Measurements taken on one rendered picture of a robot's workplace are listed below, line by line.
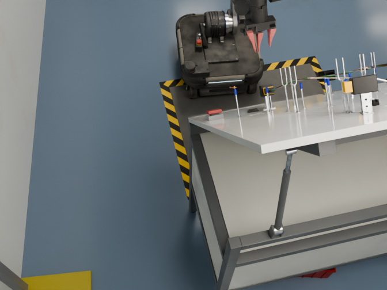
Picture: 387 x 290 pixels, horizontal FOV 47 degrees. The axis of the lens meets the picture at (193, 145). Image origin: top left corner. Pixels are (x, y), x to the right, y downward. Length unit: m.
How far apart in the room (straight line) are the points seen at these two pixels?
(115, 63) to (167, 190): 1.08
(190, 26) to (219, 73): 0.46
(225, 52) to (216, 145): 1.18
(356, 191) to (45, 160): 1.85
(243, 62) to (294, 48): 0.61
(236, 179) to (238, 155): 0.11
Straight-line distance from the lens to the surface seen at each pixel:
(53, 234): 2.67
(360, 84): 1.13
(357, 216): 1.64
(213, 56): 2.94
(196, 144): 1.89
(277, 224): 1.46
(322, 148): 0.99
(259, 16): 1.55
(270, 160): 1.88
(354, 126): 0.96
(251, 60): 2.97
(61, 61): 3.37
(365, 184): 1.94
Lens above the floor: 2.41
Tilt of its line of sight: 58 degrees down
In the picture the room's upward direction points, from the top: 1 degrees clockwise
